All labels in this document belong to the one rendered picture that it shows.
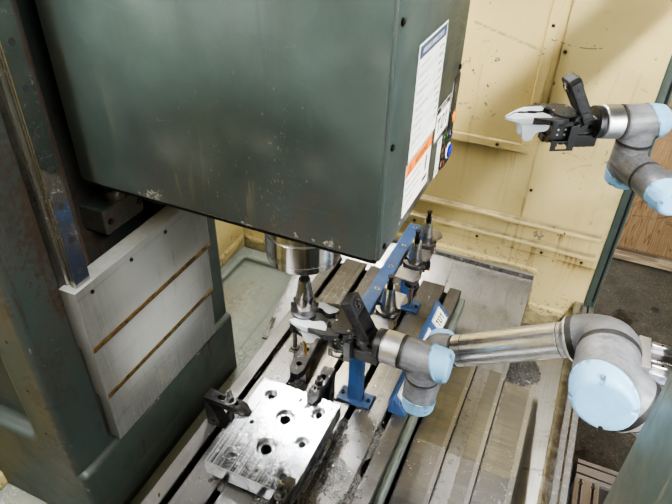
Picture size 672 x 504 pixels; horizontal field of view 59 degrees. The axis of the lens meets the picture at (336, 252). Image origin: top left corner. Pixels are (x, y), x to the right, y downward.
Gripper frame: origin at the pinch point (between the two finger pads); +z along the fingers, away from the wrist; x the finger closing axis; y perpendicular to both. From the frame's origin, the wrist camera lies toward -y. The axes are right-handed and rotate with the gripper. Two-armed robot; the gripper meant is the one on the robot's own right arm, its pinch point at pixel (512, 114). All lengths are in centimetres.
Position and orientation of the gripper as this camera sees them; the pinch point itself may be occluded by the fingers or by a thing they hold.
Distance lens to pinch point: 135.5
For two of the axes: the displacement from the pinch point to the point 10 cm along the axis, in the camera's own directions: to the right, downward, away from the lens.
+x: -1.0, -5.9, 8.0
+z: -9.9, 0.4, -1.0
